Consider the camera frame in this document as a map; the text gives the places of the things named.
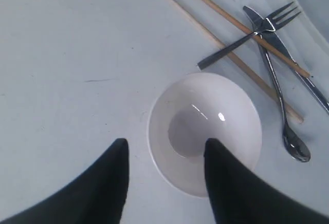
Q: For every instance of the dark wooden chopstick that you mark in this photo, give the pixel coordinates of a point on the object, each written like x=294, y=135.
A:
x=257, y=38

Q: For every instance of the stainless steel table knife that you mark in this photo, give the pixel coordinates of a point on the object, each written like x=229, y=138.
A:
x=275, y=41

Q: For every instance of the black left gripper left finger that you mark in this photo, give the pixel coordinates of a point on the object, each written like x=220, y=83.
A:
x=98, y=195

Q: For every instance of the stainless steel spoon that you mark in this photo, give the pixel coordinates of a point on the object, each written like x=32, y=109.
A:
x=292, y=143

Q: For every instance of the white ceramic bowl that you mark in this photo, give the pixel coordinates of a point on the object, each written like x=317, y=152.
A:
x=190, y=111

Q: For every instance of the light wooden chopstick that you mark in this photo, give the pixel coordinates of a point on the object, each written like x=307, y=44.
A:
x=239, y=63

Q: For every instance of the stainless steel fork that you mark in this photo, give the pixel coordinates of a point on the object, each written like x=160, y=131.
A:
x=267, y=25

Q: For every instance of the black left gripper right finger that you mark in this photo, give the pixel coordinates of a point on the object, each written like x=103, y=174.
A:
x=237, y=195

